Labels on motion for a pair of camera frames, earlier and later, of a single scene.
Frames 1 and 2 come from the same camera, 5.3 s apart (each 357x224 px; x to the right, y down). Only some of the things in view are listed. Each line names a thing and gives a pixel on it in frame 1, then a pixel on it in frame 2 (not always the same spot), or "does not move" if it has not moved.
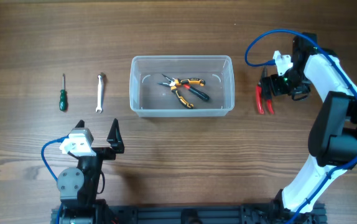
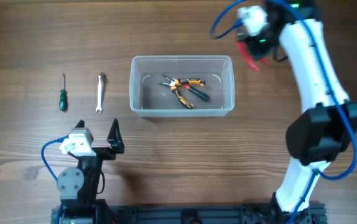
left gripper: [114, 139] does not move
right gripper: [277, 88] to [257, 52]
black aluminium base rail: [204, 214] does not move
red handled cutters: [259, 95] to [243, 46]
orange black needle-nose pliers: [173, 84] does not move
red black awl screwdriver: [198, 93] does not move
